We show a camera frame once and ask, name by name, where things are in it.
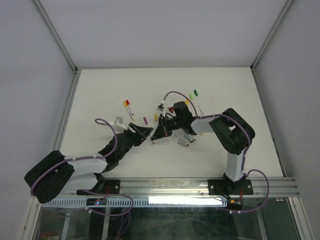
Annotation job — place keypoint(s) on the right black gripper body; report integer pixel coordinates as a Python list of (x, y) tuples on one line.
[(170, 125)]

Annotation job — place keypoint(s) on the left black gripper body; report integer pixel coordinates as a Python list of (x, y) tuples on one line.
[(132, 139)]

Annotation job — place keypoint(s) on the dark red pen cap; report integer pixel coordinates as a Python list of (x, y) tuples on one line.
[(170, 109)]

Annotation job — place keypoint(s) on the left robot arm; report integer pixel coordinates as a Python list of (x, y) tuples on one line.
[(56, 174)]

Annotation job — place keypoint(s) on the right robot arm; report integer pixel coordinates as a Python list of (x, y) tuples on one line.
[(233, 132)]

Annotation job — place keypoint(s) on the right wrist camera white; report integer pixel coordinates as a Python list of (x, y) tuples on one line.
[(161, 107)]

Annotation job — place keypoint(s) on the aluminium front rail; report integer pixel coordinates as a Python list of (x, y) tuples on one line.
[(276, 187)]

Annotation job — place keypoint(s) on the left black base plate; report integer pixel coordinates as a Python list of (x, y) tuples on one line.
[(112, 186)]

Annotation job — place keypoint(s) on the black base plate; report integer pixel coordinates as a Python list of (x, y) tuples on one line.
[(223, 187), (112, 186)]

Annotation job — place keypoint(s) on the white slotted cable duct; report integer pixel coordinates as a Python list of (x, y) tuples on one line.
[(137, 202)]

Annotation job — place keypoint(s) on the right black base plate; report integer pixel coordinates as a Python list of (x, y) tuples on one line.
[(223, 187)]

